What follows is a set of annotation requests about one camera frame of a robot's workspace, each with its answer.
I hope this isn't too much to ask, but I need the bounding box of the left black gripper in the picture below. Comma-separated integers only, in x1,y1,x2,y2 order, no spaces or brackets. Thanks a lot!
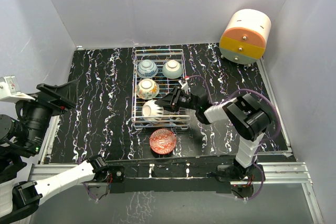
14,78,79,153

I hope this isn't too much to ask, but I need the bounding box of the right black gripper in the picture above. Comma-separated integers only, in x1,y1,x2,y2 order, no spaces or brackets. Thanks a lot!
155,87,198,113

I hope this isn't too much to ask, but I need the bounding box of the white bowl brown rim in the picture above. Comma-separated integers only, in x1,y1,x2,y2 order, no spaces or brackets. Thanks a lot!
141,100,164,122

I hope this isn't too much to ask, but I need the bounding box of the cream bowl leaf pattern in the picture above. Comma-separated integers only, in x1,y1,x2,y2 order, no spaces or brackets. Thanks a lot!
136,79,160,100

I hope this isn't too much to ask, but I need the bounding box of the pale green bowl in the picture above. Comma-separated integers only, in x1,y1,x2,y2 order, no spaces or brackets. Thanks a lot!
162,60,183,79

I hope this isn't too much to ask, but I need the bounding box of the red patterned bowl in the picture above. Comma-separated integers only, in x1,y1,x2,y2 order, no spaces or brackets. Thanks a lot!
149,129,176,155

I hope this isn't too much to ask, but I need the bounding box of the blue white patterned bowl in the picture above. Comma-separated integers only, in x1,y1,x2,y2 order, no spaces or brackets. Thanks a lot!
136,59,158,79

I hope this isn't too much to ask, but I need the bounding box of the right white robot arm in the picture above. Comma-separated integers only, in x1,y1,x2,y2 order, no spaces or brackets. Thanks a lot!
155,87,272,180

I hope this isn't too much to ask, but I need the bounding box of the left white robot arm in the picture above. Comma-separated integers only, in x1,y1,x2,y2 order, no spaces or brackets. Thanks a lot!
1,76,109,223

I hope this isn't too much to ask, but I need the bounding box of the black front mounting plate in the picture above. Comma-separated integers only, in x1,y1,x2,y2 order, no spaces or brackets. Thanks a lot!
89,155,265,194

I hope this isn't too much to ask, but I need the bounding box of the pastel round drawer cabinet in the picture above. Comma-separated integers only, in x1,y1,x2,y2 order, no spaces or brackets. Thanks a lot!
219,9,271,65

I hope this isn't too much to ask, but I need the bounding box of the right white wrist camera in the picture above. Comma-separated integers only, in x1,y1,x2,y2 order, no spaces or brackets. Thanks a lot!
179,76,190,93

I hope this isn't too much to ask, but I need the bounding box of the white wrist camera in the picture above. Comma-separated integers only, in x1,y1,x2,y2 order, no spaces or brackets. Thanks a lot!
0,76,35,103
179,76,190,93

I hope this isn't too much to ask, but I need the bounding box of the silver wire dish rack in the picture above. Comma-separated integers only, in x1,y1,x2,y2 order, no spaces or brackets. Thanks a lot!
131,49,190,131

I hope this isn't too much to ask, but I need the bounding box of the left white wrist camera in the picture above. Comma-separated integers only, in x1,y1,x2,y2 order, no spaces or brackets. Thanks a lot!
0,76,35,103

